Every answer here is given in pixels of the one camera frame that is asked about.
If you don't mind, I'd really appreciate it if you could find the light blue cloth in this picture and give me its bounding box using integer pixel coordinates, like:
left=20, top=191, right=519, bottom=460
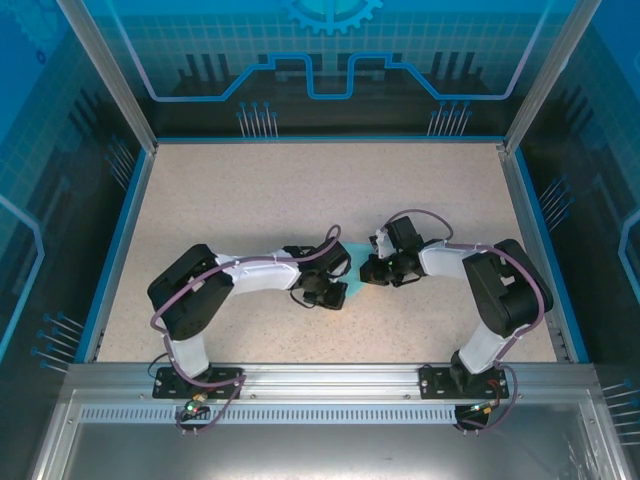
left=342, top=241, right=375, bottom=297

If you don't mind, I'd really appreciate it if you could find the grey metal tray panel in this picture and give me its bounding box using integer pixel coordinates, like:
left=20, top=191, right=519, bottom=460
left=29, top=389, right=626, bottom=480

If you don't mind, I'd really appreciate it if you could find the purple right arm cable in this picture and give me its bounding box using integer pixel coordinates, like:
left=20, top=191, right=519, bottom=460
left=384, top=209, right=546, bottom=436

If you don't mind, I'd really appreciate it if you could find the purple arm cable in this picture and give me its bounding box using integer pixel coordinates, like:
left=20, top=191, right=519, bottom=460
left=151, top=223, right=345, bottom=436
left=384, top=209, right=546, bottom=436

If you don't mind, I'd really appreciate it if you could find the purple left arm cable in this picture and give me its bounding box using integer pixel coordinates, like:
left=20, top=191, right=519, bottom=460
left=151, top=223, right=345, bottom=436

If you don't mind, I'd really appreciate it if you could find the long aluminium mounting rail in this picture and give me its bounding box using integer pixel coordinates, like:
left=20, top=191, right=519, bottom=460
left=67, top=363, right=596, bottom=401

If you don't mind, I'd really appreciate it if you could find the slotted metal cable duct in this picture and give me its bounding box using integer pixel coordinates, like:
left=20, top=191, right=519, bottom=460
left=77, top=405, right=501, bottom=425

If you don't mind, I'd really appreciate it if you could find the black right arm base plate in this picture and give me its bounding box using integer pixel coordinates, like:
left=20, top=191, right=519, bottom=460
left=418, top=365, right=506, bottom=401

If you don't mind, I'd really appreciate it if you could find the aluminium side rail blue edge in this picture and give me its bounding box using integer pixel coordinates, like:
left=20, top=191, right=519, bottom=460
left=497, top=142, right=591, bottom=365
left=74, top=144, right=160, bottom=365

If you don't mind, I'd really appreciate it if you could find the thin aluminium table-edge rail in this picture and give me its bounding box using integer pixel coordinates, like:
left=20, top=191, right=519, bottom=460
left=152, top=135, right=509, bottom=149

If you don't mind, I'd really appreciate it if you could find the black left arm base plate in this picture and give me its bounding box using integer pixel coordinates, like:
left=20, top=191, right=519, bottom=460
left=152, top=367, right=245, bottom=401

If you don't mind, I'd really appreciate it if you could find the aluminium frame post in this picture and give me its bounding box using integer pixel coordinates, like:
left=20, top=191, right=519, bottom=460
left=54, top=0, right=160, bottom=154
left=502, top=0, right=604, bottom=154

